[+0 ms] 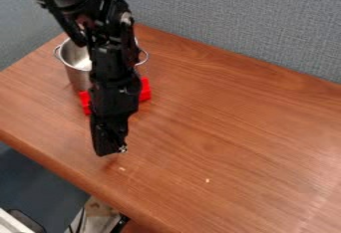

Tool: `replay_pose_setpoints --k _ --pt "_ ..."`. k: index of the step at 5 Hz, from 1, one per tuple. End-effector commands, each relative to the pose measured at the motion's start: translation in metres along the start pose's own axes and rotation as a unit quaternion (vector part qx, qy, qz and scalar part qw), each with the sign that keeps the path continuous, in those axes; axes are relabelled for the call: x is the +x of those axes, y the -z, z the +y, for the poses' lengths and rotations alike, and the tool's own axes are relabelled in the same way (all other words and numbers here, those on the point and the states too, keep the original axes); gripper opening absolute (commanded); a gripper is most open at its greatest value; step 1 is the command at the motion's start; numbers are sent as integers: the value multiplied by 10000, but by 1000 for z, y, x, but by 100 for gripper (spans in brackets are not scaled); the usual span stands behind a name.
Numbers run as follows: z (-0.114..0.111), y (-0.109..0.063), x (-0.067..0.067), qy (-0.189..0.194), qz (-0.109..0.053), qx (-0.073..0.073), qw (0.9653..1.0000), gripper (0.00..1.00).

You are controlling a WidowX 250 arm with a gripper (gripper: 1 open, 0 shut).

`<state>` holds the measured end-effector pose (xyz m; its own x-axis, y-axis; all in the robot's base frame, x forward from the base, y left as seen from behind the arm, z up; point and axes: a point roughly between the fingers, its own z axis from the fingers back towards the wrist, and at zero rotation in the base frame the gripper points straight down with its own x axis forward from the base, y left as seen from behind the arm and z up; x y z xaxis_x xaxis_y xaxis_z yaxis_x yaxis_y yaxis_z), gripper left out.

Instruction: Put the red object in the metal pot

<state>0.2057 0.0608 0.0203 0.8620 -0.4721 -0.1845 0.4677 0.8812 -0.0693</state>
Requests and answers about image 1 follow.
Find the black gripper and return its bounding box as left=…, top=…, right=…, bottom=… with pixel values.
left=89, top=43, right=141, bottom=156

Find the red rectangular block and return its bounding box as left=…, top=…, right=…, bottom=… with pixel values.
left=79, top=77, right=152, bottom=116

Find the stainless steel pot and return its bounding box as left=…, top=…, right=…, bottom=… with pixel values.
left=52, top=37, right=151, bottom=93

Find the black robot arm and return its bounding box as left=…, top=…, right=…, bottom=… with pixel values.
left=36, top=0, right=143, bottom=156

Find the white object at corner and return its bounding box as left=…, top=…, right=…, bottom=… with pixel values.
left=0, top=208, right=46, bottom=233

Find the metal table leg frame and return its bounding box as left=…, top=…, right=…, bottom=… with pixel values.
left=64, top=196, right=129, bottom=233

